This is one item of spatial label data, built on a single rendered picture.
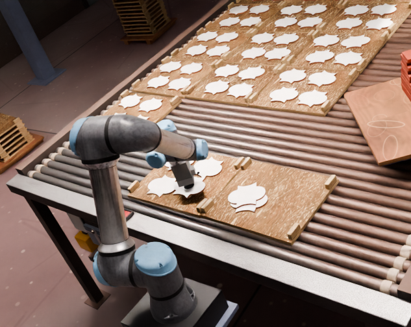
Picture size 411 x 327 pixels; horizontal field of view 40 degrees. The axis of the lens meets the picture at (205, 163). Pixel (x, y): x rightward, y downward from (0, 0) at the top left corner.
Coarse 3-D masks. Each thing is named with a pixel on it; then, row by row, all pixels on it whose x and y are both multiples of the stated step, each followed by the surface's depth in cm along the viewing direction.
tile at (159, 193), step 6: (156, 180) 242; (162, 180) 241; (168, 180) 239; (174, 180) 238; (150, 186) 240; (156, 186) 239; (162, 186) 237; (168, 186) 236; (150, 192) 237; (156, 192) 235; (162, 192) 234; (168, 192) 233
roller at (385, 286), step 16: (32, 176) 284; (48, 176) 278; (80, 192) 260; (128, 208) 239; (144, 208) 233; (176, 224) 221; (192, 224) 216; (224, 240) 206; (240, 240) 201; (272, 256) 193; (288, 256) 188; (304, 256) 186; (336, 272) 177; (352, 272) 175; (384, 288) 167
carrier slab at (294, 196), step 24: (264, 168) 227; (288, 168) 223; (288, 192) 211; (312, 192) 207; (216, 216) 213; (240, 216) 209; (264, 216) 205; (288, 216) 201; (312, 216) 199; (288, 240) 192
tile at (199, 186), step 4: (196, 180) 226; (200, 180) 225; (176, 184) 228; (196, 184) 224; (200, 184) 223; (204, 184) 223; (176, 188) 226; (180, 188) 225; (192, 188) 223; (196, 188) 222; (200, 188) 221; (204, 188) 221; (176, 192) 224; (180, 192) 223; (184, 192) 222; (188, 192) 222; (192, 192) 221; (196, 192) 220; (200, 192) 220; (184, 196) 221; (188, 196) 220
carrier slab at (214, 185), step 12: (216, 156) 244; (228, 156) 242; (168, 168) 248; (228, 168) 235; (240, 168) 232; (144, 180) 246; (204, 180) 233; (216, 180) 231; (228, 180) 228; (132, 192) 242; (144, 192) 239; (204, 192) 227; (216, 192) 224; (156, 204) 231; (168, 204) 228; (180, 204) 225; (192, 204) 223
